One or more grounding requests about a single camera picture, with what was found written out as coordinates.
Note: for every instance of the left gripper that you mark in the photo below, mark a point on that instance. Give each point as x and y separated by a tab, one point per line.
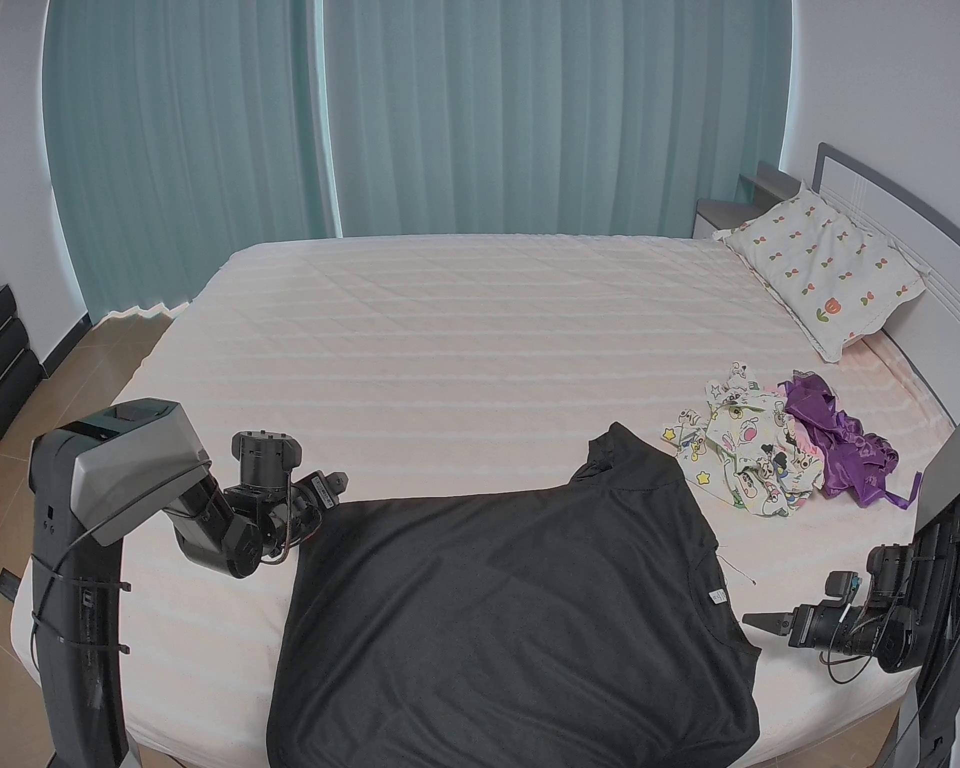
304	517

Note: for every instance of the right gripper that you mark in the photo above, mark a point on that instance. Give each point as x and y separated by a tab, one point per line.
817	626

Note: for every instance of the black T-shirt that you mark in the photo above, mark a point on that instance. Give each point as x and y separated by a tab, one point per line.
510	622

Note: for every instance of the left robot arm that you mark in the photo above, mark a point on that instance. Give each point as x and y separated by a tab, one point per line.
82	600

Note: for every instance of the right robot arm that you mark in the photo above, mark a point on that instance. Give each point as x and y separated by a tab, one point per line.
937	585

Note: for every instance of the bed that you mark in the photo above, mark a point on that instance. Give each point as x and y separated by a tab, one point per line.
450	360

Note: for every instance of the white printed garment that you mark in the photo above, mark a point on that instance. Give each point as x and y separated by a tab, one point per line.
750	450

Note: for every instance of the pink garment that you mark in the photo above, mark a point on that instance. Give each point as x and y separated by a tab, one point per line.
808	445

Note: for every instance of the purple garment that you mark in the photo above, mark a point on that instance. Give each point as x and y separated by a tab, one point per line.
847	450

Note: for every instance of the black chest of drawers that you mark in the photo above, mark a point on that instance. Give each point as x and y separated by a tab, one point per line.
15	360

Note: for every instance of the white printed pillow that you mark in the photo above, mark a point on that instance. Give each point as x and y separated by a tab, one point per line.
825	262

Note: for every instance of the blue-green curtain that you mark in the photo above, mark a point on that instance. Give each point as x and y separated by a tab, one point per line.
187	150
555	112

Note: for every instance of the grey bedside table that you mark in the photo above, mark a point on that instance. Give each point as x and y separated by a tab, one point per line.
720	214

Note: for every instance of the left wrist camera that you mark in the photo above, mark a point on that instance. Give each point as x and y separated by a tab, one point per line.
328	489

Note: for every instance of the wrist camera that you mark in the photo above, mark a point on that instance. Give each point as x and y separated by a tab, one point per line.
328	489
841	586

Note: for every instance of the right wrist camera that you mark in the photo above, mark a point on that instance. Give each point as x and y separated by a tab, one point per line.
841	586

